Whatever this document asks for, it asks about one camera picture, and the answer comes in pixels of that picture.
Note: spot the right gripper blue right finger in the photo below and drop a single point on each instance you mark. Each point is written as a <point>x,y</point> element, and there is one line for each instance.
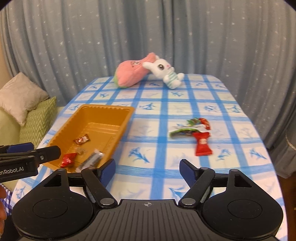
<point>189,172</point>

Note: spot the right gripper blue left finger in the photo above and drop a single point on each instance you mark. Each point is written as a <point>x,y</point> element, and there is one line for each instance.
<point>107,171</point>

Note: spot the black grey snack packet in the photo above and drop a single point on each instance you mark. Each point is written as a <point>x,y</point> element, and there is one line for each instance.
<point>91,162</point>

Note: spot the long red snack bar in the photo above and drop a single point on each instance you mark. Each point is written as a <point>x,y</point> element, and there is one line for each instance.
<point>202,148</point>

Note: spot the clear brown candy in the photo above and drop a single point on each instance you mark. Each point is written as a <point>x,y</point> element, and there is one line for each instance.
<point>80,151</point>

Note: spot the small red foil candy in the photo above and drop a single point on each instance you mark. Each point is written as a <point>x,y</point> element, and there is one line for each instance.
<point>82,140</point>

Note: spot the green white snack packet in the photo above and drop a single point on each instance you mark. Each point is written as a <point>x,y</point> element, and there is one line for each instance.
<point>182,130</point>

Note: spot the red patterned candy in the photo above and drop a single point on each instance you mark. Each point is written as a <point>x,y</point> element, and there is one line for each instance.
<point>205,122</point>

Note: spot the red square snack packet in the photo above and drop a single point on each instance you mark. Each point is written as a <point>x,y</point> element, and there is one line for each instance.
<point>68,160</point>

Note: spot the green candy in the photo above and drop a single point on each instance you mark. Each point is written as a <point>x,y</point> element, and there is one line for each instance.
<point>193,122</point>

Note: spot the left hand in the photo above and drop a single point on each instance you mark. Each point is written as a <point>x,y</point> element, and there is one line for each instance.
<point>2,210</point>

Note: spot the light green sofa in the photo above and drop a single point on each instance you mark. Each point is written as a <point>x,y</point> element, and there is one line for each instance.
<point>10,129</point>

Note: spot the orange plastic tray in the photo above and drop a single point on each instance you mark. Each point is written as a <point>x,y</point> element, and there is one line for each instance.
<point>105,126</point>

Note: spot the green zigzag cushion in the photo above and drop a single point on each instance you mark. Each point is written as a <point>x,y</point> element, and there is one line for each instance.
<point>38,122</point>

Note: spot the blue checked tablecloth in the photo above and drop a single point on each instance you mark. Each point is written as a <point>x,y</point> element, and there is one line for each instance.
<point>152,164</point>

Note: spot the beige cushion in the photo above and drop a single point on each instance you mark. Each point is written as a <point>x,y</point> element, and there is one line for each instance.
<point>19,96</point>

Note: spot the grey lace trimmed cover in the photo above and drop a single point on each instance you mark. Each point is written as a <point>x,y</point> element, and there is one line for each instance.
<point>283,153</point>

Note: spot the pink strawberry plush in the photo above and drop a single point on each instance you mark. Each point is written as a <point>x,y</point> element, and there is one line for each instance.
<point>130,72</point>

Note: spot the white bunny plush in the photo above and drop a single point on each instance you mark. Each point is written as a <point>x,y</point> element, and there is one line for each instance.
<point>163,70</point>

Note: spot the grey star curtain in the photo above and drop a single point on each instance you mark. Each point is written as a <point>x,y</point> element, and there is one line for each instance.
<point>248,45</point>

